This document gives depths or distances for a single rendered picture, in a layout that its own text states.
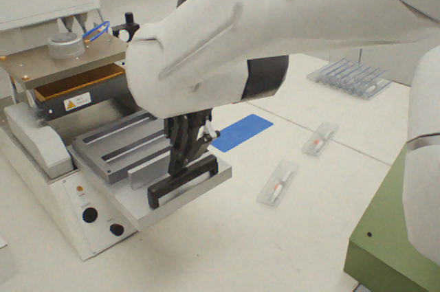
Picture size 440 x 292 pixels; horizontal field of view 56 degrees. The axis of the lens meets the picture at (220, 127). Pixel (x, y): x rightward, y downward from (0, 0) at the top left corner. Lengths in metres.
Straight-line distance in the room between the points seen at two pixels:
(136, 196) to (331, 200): 0.53
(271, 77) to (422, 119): 0.17
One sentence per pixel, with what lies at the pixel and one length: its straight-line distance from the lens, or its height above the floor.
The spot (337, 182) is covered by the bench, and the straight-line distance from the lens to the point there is 1.17.
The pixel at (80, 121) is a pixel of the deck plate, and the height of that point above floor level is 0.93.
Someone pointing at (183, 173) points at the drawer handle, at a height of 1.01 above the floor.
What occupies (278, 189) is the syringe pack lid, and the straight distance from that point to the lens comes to 1.08.
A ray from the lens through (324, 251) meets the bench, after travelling 0.99.
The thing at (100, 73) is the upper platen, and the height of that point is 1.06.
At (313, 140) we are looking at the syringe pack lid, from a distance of 1.28.
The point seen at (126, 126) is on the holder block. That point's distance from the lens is 0.97.
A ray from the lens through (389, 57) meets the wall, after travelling 3.29.
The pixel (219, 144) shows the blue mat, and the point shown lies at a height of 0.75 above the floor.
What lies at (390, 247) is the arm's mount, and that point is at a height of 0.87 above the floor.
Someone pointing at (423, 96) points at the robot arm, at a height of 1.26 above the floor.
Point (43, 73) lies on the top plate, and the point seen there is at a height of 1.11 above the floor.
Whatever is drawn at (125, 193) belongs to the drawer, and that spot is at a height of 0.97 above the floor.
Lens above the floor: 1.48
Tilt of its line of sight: 32 degrees down
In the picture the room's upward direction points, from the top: 2 degrees counter-clockwise
